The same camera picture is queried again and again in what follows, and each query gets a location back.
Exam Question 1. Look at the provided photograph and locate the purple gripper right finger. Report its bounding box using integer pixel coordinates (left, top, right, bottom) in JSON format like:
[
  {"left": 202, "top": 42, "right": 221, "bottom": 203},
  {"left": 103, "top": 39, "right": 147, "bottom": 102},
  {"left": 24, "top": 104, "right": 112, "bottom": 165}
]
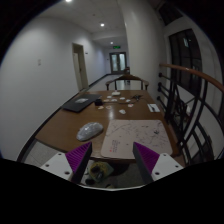
[{"left": 133, "top": 142, "right": 160, "bottom": 184}]

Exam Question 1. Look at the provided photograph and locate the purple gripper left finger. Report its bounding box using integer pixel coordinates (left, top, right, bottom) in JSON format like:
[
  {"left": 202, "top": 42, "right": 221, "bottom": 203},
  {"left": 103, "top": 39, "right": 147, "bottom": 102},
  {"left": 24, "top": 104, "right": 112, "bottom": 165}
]
[{"left": 65, "top": 142, "right": 92, "bottom": 184}]

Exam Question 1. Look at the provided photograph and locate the grey computer mouse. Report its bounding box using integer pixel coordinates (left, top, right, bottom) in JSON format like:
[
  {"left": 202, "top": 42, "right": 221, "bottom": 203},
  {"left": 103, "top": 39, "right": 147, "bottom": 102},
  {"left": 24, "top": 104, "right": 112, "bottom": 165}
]
[{"left": 76, "top": 122, "right": 103, "bottom": 141}]

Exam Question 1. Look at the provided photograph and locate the beige patterned mouse pad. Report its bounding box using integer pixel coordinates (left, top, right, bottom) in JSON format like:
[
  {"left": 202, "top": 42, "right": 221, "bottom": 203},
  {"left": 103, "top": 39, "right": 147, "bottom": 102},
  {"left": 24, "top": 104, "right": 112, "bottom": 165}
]
[{"left": 101, "top": 120, "right": 172, "bottom": 160}]

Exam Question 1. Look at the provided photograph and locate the yellow-green bag under table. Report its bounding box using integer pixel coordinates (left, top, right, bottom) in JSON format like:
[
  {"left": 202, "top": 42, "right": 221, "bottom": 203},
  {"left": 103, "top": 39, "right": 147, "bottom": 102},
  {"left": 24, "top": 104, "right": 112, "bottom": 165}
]
[{"left": 85, "top": 162, "right": 114, "bottom": 185}]

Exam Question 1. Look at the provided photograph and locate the white notepad with pen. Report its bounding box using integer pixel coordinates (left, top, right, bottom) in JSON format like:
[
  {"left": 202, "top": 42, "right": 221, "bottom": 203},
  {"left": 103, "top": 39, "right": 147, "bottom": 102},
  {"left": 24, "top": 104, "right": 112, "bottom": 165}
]
[{"left": 147, "top": 104, "right": 160, "bottom": 112}]

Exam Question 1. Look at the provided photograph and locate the small white object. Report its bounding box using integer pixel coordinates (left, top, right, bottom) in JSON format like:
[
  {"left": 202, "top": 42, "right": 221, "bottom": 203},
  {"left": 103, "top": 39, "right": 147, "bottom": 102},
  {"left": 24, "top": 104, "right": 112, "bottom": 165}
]
[{"left": 119, "top": 109, "right": 126, "bottom": 115}]

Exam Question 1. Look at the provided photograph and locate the black closed laptop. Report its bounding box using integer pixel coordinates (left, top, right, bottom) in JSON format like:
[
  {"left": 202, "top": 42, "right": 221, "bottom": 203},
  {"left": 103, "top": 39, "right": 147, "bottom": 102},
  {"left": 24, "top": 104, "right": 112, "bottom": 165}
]
[{"left": 62, "top": 94, "right": 101, "bottom": 113}]

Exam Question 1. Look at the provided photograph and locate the small black cup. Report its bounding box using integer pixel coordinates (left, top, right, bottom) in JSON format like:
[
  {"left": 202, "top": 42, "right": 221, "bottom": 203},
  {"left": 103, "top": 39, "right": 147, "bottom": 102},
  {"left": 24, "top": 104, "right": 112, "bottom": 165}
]
[{"left": 94, "top": 99, "right": 103, "bottom": 106}]

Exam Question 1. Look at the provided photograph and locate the black metal railing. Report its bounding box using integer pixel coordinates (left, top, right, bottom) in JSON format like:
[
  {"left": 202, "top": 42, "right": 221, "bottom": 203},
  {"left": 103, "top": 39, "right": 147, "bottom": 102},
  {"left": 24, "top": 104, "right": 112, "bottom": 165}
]
[{"left": 157, "top": 69, "right": 224, "bottom": 166}]

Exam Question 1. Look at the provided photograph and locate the white box on table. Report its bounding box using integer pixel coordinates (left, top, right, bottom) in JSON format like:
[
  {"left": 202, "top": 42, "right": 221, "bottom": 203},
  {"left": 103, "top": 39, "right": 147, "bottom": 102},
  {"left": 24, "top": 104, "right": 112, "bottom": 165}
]
[{"left": 112, "top": 91, "right": 121, "bottom": 96}]

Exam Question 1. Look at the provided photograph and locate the wooden chair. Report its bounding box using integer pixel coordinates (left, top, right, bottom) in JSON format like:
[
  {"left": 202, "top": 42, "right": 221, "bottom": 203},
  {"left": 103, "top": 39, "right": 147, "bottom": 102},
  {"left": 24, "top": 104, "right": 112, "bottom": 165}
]
[{"left": 105, "top": 74, "right": 150, "bottom": 91}]

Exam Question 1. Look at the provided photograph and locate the beige side door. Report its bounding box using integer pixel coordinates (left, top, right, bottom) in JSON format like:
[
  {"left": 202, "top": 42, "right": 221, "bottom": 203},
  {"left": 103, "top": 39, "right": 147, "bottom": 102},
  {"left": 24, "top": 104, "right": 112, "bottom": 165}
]
[{"left": 72, "top": 44, "right": 89, "bottom": 90}]

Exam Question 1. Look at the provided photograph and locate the wooden stair handrail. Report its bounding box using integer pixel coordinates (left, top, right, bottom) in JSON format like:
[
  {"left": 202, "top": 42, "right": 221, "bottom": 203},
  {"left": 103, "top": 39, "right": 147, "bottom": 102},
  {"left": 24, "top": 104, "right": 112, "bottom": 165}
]
[{"left": 159, "top": 63, "right": 224, "bottom": 94}]

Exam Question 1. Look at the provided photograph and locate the glass double door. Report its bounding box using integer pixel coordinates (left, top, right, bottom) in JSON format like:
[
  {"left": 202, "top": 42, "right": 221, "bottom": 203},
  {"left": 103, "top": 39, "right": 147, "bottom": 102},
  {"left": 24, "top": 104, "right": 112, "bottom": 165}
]
[{"left": 110, "top": 52, "right": 126, "bottom": 74}]

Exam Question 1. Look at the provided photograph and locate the black cable bundle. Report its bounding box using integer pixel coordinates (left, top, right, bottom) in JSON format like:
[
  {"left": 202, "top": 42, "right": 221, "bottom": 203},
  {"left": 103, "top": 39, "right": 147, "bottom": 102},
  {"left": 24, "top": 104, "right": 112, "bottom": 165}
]
[{"left": 128, "top": 94, "right": 144, "bottom": 103}]

